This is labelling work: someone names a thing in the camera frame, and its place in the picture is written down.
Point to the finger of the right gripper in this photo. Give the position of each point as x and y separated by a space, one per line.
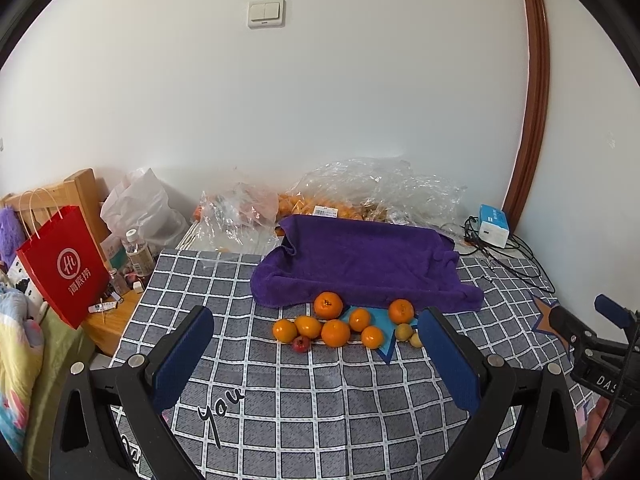
568 327

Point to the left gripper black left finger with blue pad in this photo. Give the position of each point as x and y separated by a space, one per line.
86 442

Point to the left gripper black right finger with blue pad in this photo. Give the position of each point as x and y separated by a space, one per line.
544 443

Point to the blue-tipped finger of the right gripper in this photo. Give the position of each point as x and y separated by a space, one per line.
614 312

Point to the small yellow-green fruit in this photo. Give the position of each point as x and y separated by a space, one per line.
403 332

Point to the person's hand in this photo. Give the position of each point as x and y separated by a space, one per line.
597 435

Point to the wooden side table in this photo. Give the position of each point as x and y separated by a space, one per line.
105 329

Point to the colourful bedding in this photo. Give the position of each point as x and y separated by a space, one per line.
22 345

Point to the white blue charger box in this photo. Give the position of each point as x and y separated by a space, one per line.
493 228

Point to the small yellow fruit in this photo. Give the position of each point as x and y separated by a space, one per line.
415 341

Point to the grey checked tablecloth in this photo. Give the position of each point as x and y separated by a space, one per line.
257 409

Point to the red paper shopping bag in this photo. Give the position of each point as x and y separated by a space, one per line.
65 263

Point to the clear plastic bottle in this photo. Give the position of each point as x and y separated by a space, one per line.
139 254

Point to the large clear plastic bag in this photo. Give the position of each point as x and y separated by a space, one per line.
384 190

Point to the small red apple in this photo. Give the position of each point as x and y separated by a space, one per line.
301 344

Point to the purple plush toy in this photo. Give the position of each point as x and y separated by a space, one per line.
11 235

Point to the white plastic bag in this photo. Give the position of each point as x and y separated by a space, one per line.
141 202

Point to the wooden chair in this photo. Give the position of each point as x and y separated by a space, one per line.
35 207

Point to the large top orange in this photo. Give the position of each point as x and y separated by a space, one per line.
328 305

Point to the small clear plastic bag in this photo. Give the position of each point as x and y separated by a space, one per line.
242 220

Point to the purple towel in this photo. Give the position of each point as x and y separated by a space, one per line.
367 264

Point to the bag of small oranges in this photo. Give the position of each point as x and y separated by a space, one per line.
320 207

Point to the brown wooden door frame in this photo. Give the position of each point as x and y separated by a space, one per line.
535 111

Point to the white wall switch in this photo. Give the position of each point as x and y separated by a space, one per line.
265 14

